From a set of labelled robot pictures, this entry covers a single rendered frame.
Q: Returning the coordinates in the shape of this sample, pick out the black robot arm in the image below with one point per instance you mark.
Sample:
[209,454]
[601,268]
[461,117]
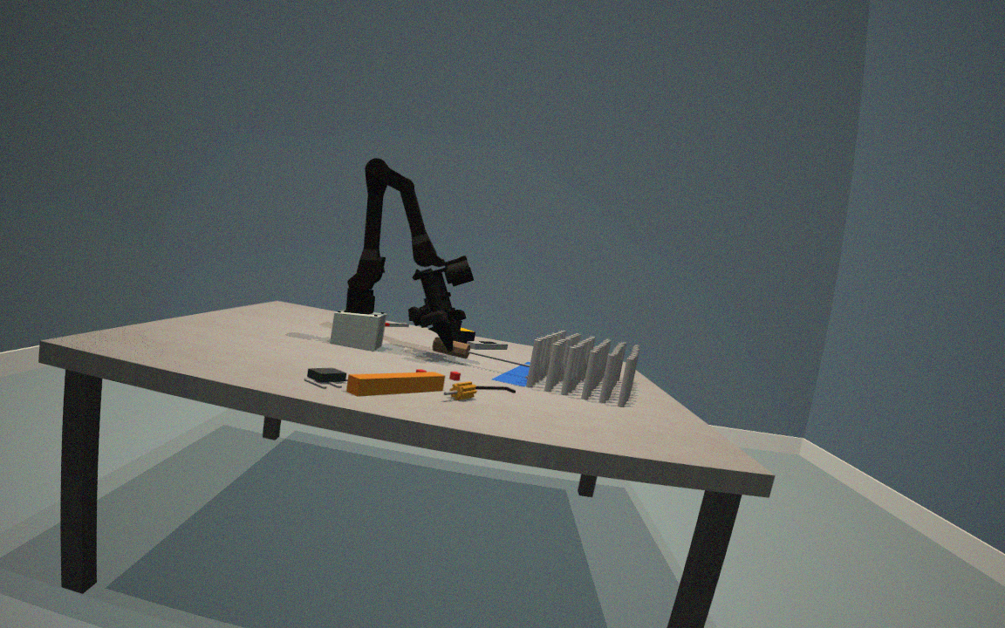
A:
[371,266]

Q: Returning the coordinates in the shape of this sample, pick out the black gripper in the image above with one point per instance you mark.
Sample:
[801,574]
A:
[444,319]

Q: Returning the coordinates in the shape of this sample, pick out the blue tape strip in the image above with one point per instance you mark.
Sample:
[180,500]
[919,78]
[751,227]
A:
[515,376]

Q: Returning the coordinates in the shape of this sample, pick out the orange rectangular block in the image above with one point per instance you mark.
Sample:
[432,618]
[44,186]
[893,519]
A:
[394,383]

